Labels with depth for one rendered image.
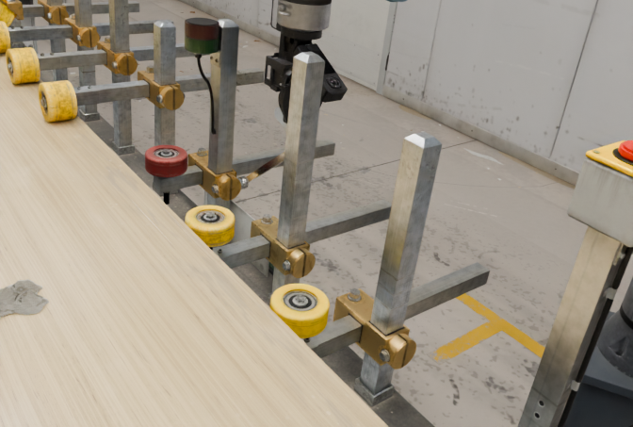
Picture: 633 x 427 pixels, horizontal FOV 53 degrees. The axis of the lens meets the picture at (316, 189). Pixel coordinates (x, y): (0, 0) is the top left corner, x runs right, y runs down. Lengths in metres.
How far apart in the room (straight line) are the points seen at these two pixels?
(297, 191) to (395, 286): 0.25
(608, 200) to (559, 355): 0.20
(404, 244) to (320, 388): 0.23
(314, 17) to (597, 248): 0.61
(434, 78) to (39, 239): 3.51
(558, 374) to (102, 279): 0.59
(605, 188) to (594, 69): 3.01
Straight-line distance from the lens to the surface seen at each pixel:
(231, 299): 0.88
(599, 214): 0.65
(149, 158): 1.24
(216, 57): 1.19
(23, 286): 0.91
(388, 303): 0.92
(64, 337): 0.83
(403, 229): 0.86
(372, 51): 4.67
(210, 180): 1.27
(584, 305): 0.72
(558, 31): 3.74
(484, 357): 2.31
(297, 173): 1.03
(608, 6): 3.60
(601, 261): 0.69
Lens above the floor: 1.43
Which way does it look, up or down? 27 degrees down
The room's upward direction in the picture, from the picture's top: 7 degrees clockwise
